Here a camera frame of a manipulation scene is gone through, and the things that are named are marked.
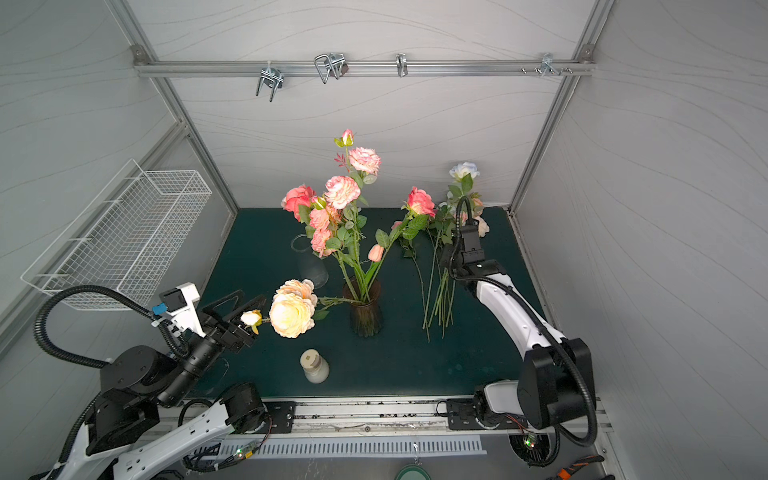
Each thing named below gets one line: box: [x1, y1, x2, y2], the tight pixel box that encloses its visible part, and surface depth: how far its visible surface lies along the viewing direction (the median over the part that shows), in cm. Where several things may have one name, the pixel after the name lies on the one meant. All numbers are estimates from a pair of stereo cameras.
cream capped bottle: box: [300, 348, 330, 384], surface depth 75 cm
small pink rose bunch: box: [392, 188, 490, 342], surface depth 92 cm
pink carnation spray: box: [305, 175, 370, 301], surface depth 65 cm
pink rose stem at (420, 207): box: [366, 186, 437, 297], surface depth 71 cm
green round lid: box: [394, 465, 433, 480], surface depth 60 cm
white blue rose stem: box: [441, 161, 480, 244], surface depth 94 cm
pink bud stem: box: [364, 244, 385, 301], surface depth 73 cm
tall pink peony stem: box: [324, 129, 382, 302], surface depth 60 cm
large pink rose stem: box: [281, 184, 317, 225], surface depth 67 cm
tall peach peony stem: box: [240, 278, 363, 338], surface depth 49 cm
